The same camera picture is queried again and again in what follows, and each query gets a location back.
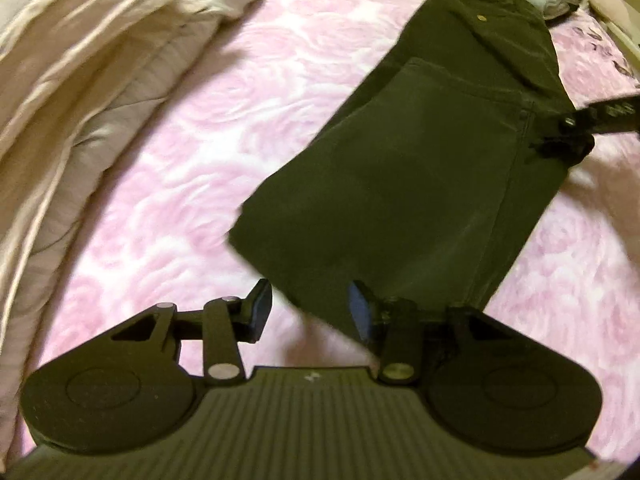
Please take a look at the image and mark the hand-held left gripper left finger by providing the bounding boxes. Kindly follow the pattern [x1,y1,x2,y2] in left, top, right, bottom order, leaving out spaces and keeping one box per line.
[110,278,274,387]

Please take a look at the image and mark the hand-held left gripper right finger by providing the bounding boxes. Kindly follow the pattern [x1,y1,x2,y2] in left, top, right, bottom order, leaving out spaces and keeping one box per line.
[349,280,516,387]

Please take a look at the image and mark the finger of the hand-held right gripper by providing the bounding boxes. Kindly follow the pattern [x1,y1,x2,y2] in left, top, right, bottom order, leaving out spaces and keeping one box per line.
[531,132,597,165]
[542,96,640,135]

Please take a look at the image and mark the dark olive pants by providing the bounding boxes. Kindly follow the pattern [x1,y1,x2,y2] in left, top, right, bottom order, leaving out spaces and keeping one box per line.
[227,0,577,347]

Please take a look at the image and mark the pink floral blanket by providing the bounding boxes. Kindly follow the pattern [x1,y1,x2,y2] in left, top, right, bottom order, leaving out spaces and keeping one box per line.
[10,0,640,463]

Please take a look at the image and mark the beige comforter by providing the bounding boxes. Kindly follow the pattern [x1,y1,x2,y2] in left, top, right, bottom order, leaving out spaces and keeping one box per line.
[0,0,297,443]

